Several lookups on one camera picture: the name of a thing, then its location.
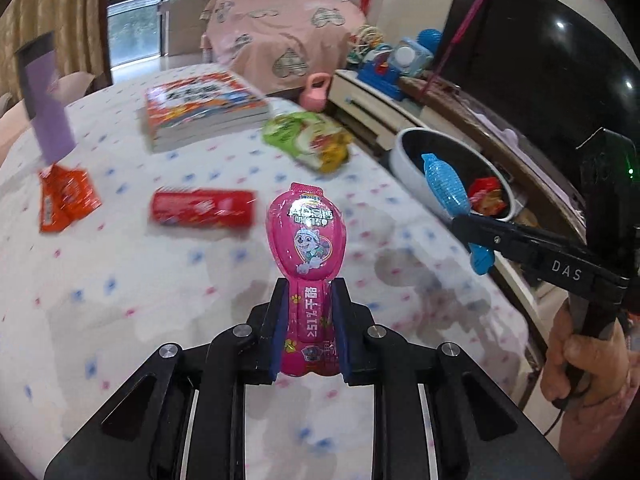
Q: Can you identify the blue and red toy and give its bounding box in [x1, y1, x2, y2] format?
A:
[357, 45, 403, 103]

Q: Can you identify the brown marble shelf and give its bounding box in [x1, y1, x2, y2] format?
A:
[400, 77, 588, 206]

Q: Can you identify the red crumpled snack wrapper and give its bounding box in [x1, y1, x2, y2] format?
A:
[467, 177, 503, 216]

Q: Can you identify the person's right forearm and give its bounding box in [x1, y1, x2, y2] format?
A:
[560, 385, 640, 480]

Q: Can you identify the green snack wrapper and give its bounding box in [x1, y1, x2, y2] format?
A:
[262, 110, 353, 173]

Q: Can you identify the blue spiky ball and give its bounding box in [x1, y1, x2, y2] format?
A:
[417, 29, 443, 53]

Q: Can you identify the orange snack packet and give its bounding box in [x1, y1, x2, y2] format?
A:
[39, 164, 102, 233]

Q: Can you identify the golden patterned curtain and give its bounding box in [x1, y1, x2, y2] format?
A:
[0, 0, 108, 96]

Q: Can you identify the white bin with black bag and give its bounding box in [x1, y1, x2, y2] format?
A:
[389, 127, 526, 221]

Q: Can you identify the pink heart print blanket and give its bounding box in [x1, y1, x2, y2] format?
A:
[200, 0, 368, 93]

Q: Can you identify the colourful book stack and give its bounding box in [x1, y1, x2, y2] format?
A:
[144, 72, 271, 153]

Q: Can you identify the purple box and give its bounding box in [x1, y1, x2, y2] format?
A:
[15, 30, 76, 166]

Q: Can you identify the black television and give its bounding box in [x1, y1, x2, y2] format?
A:
[440, 0, 640, 201]

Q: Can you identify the light blue toy box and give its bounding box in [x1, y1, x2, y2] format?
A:
[392, 36, 433, 78]

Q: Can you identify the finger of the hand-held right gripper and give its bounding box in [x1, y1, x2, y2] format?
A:
[451, 215, 534, 267]

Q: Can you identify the floral white tablecloth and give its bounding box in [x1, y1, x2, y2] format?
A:
[0, 62, 531, 480]

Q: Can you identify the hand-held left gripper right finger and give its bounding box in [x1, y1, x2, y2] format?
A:
[330, 277, 573, 480]

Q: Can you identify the red carton box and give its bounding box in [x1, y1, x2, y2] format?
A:
[151, 188, 257, 228]

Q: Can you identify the pink kettlebell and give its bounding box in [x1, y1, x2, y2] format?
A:
[301, 72, 332, 111]

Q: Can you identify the black cable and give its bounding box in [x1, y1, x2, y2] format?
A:
[542, 385, 586, 436]

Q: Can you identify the person's right hand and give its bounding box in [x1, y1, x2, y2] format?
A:
[540, 302, 631, 408]

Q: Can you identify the ferris wheel toy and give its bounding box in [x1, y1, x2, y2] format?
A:
[350, 25, 388, 61]

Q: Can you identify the pink hoop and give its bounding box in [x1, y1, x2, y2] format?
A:
[422, 0, 498, 96]

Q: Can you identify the pink cheese stick wrapper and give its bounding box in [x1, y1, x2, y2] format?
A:
[265, 182, 348, 378]

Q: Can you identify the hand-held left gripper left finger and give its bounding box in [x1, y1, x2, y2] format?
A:
[44, 277, 293, 480]

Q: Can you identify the blue plastic bottle toy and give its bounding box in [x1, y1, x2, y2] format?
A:
[421, 152, 496, 277]

